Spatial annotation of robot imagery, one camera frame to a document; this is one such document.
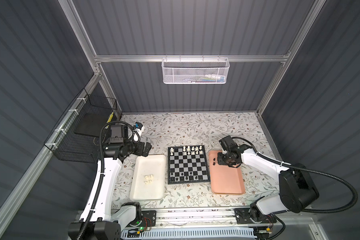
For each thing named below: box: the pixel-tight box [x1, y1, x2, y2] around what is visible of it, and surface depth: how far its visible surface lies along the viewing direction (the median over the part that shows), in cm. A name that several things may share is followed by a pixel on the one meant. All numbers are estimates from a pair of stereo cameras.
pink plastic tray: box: [209, 150, 246, 195], surface depth 88 cm
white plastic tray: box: [129, 154, 167, 201], surface depth 87 cm
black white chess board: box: [167, 145, 211, 185], surface depth 91 cm
